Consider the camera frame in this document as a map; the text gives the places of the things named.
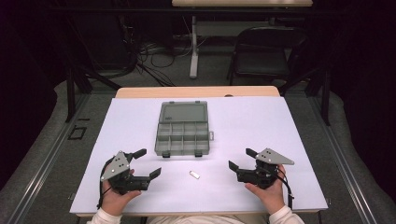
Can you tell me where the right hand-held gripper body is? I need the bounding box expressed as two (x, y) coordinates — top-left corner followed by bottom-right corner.
(236, 147), (295, 190)

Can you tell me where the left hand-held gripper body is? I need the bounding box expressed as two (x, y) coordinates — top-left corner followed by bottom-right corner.
(100, 150), (151, 196)

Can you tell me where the grey plastic compartment organizer box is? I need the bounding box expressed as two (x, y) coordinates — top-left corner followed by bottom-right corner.
(153, 100), (215, 159)

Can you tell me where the person's left hand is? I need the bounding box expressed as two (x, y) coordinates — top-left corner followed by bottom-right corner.
(101, 180), (143, 217)

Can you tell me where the person's right hand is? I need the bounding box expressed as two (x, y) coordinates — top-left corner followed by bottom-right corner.
(244, 163), (288, 216)

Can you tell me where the white table mat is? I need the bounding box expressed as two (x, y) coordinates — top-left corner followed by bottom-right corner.
(69, 95), (329, 216)

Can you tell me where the person's beige clothed torso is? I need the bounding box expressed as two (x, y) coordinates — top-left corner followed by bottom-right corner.
(146, 214), (272, 224)

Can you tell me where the light wooden table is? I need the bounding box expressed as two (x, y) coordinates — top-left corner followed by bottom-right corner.
(75, 85), (325, 218)

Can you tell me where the black metal stand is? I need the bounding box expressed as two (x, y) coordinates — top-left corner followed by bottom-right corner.
(278, 66), (332, 126)
(62, 62), (122, 123)

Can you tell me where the black folding chair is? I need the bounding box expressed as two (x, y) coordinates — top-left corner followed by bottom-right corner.
(226, 25), (309, 87)

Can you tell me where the wooden table with white leg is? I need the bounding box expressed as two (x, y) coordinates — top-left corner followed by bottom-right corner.
(171, 0), (314, 79)

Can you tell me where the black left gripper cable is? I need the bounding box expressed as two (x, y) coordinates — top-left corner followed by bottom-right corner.
(96, 157), (117, 210)

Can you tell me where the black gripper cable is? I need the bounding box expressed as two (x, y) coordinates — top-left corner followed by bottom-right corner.
(275, 169), (295, 210)
(96, 157), (117, 210)

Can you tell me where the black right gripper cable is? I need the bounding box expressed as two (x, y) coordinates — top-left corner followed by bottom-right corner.
(275, 169), (295, 210)

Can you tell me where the grey metal floor rail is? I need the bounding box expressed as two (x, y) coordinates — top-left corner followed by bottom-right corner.
(6, 92), (92, 224)
(306, 92), (379, 224)

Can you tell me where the bundle of floor cables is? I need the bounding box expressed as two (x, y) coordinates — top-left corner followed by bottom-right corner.
(134, 18), (206, 88)

